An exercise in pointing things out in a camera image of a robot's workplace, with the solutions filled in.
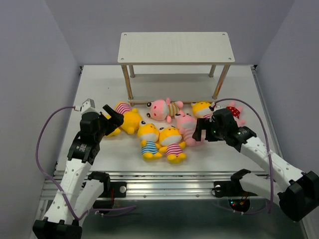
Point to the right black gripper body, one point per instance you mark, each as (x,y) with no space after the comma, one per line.
(216,133)

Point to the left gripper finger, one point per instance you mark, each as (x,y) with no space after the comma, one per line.
(116,131)
(112,116)

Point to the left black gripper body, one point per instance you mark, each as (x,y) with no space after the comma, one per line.
(100,133)

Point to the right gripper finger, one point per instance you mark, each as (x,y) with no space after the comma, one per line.
(201,124)
(209,118)

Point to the pink toy red polka shirt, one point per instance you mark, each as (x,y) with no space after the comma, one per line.
(236,112)

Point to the pink toy yellow striped shirt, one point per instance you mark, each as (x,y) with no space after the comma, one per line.
(161,110)

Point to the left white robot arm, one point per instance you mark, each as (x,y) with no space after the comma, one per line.
(78,190)

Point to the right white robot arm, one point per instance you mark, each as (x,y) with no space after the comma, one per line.
(293,190)

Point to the yellow toy pink stripes face-down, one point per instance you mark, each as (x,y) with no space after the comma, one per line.
(132,117)

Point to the yellow toy blue stripes centre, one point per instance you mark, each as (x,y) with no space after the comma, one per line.
(149,135)

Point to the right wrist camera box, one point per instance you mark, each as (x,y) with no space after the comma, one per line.
(215,107)

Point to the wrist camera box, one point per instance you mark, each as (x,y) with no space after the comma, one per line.
(86,107)
(215,107)

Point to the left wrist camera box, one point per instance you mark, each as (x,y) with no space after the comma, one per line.
(86,107)

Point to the aluminium rail frame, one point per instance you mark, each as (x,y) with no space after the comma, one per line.
(119,156)

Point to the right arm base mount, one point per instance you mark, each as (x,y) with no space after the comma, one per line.
(227,189)

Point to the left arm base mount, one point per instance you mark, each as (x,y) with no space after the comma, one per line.
(116,190)

